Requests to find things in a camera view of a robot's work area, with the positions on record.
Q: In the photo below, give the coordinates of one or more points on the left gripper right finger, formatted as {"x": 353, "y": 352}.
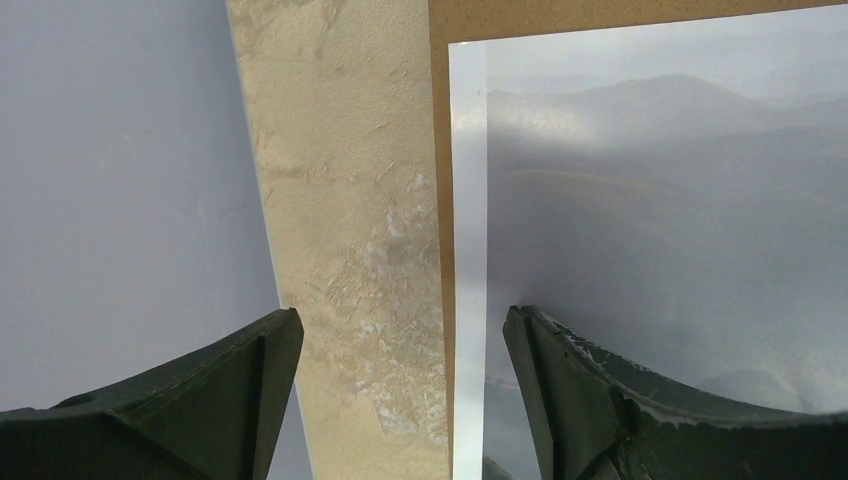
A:
{"x": 596, "y": 415}

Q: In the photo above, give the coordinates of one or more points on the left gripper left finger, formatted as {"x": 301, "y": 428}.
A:
{"x": 214, "y": 413}

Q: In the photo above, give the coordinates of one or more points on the mountain landscape photo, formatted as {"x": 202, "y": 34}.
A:
{"x": 675, "y": 193}

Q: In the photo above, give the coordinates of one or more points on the brown backing board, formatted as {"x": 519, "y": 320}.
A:
{"x": 471, "y": 21}

